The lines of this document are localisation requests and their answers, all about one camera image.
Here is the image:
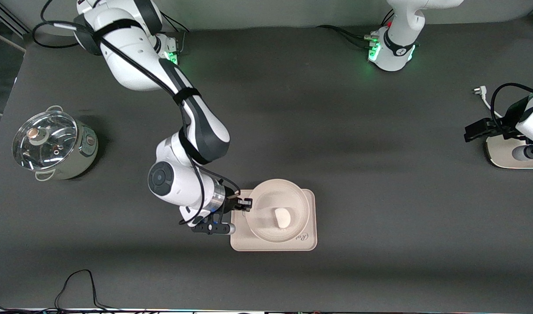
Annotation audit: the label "white steamed bun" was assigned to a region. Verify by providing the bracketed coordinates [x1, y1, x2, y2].
[274, 208, 292, 229]

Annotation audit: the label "round cream plate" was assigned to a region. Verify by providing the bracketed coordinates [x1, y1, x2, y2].
[244, 179, 311, 243]

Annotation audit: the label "cream rectangular rabbit tray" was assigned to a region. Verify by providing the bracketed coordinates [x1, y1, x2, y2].
[230, 189, 318, 252]

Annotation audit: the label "cream rounded appliance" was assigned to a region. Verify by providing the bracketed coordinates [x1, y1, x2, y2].
[485, 135, 533, 169]

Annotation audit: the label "pale green electric pot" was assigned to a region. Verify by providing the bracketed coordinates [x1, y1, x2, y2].
[11, 106, 99, 181]

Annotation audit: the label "glass pot lid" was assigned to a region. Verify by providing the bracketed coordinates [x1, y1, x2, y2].
[12, 111, 78, 171]

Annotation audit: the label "white power plug cable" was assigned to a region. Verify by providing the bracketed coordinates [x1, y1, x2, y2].
[472, 86, 504, 119]

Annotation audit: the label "thin black looped cable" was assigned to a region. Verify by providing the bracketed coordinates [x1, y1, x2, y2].
[55, 270, 119, 312]

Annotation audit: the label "black left arm base cables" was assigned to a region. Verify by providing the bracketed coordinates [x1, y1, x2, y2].
[316, 10, 395, 49]

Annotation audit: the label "black arm base cables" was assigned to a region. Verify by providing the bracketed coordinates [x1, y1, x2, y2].
[316, 10, 395, 49]
[160, 11, 190, 55]

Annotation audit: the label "black right arm base cables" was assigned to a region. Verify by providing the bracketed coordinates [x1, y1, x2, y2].
[160, 11, 190, 55]

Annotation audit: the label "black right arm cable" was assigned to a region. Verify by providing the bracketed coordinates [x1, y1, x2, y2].
[32, 0, 241, 226]

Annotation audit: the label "aluminium frame rail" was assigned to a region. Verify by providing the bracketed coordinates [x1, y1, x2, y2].
[0, 4, 32, 36]

